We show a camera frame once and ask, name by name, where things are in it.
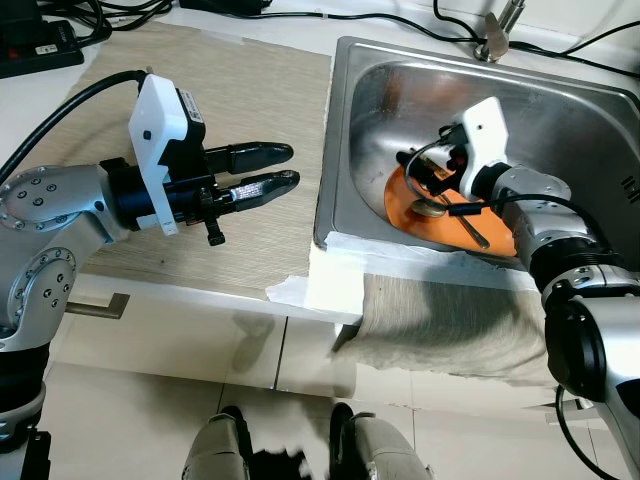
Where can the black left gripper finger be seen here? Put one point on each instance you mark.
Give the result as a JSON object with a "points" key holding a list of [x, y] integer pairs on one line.
{"points": [[260, 190], [250, 158]]}

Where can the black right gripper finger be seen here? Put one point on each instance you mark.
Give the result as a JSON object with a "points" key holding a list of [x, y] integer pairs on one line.
{"points": [[412, 161], [425, 190]]}

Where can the orange plate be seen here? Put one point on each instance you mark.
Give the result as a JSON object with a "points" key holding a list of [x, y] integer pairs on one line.
{"points": [[430, 232]]}

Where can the metal fork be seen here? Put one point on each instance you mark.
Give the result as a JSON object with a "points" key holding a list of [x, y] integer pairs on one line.
{"points": [[475, 230]]}

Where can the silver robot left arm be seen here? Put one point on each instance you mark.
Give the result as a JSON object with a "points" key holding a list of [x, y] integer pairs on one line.
{"points": [[50, 200]]}

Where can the beige place mat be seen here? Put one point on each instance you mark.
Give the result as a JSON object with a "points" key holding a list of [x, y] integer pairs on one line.
{"points": [[250, 100]]}

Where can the white paper sheet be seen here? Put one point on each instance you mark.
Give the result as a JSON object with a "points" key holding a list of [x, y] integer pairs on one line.
{"points": [[335, 280]]}

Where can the stainless steel sink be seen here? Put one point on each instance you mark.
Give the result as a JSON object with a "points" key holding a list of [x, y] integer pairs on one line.
{"points": [[570, 130]]}

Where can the beige hanging towel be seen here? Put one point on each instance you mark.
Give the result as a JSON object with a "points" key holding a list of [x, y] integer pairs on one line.
{"points": [[450, 330]]}

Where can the metal faucet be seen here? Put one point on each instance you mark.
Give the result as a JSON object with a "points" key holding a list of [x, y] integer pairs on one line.
{"points": [[495, 35]]}

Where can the cream drawer front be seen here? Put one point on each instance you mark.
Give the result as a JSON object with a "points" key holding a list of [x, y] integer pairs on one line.
{"points": [[180, 345]]}

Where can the cream cabinet door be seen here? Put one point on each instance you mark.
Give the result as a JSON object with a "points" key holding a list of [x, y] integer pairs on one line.
{"points": [[310, 375]]}

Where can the black power strip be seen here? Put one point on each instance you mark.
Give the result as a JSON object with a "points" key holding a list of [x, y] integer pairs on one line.
{"points": [[35, 55]]}

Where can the grey robot left leg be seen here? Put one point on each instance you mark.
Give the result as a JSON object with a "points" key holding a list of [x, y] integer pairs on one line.
{"points": [[215, 450]]}

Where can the grey robot leg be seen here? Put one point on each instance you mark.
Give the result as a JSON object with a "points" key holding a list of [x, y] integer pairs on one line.
{"points": [[215, 450], [390, 450]]}

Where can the grey robot right leg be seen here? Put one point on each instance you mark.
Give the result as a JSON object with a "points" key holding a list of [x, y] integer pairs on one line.
{"points": [[390, 450]]}

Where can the black robot pelvis part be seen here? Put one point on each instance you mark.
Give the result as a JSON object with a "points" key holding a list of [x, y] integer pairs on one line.
{"points": [[275, 468]]}

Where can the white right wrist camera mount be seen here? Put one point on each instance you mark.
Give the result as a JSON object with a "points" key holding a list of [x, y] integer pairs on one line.
{"points": [[485, 130]]}

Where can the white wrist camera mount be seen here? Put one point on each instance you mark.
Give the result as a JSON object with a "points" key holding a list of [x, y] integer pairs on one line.
{"points": [[485, 130], [155, 120]]}

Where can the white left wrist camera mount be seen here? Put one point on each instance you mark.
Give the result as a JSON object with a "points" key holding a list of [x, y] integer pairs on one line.
{"points": [[155, 120]]}

